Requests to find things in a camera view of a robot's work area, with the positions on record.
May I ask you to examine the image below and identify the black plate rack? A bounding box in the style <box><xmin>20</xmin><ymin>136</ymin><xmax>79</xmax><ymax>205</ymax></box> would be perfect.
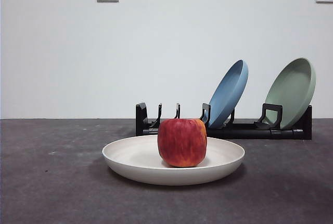
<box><xmin>135</xmin><ymin>102</ymin><xmax>313</xmax><ymax>141</ymax></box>

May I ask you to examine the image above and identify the red apple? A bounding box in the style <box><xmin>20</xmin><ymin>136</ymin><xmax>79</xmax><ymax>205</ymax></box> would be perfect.
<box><xmin>157</xmin><ymin>118</ymin><xmax>208</xmax><ymax>168</ymax></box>

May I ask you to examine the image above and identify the pale yellow plate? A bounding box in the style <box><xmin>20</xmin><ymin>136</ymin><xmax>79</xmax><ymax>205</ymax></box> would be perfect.
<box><xmin>101</xmin><ymin>134</ymin><xmax>246</xmax><ymax>185</ymax></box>

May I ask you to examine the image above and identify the green plate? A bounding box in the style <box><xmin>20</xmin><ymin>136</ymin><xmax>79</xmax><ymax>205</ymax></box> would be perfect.
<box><xmin>263</xmin><ymin>57</ymin><xmax>317</xmax><ymax>130</ymax></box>

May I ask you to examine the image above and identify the blue plate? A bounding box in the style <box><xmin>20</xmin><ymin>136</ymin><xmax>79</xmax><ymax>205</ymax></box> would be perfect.
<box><xmin>208</xmin><ymin>59</ymin><xmax>249</xmax><ymax>129</ymax></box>

